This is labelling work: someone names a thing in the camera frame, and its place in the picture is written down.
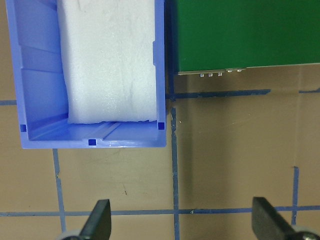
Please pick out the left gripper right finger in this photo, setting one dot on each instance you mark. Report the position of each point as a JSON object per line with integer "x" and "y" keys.
{"x": 268, "y": 224}

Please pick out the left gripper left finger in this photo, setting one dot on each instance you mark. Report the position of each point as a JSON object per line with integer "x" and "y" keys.
{"x": 99, "y": 223}

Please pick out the white foam pad left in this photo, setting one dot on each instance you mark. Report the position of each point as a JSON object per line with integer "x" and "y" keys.
{"x": 107, "y": 60}

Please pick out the green conveyor belt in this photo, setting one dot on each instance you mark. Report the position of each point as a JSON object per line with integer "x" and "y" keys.
{"x": 214, "y": 35}

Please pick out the left blue bin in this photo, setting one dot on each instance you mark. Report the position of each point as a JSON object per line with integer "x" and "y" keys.
{"x": 41, "y": 94}

